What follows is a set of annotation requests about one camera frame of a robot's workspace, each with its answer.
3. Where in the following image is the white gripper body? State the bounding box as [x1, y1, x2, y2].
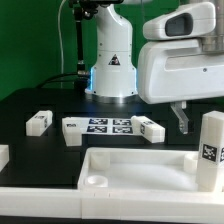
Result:
[137, 39, 224, 104]

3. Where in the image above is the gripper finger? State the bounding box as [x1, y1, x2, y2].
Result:
[170, 101, 189, 134]

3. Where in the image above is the white desk top tray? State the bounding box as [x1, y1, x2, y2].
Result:
[77, 147, 224, 194]

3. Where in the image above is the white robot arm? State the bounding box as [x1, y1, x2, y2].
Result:
[86, 0, 224, 134]

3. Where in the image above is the marker sheet with tags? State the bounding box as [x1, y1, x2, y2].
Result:
[66, 117, 143, 135]

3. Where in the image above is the white front fence bar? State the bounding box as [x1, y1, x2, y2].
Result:
[0, 187, 224, 224]

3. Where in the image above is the white left fence piece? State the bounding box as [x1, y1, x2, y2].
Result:
[0, 145, 9, 172]

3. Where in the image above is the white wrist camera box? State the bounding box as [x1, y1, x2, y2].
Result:
[143, 2, 216, 40]

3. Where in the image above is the black camera stand pole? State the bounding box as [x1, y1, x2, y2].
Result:
[69, 0, 99, 89]

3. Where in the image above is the white cable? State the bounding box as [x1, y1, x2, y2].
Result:
[57, 0, 68, 90]

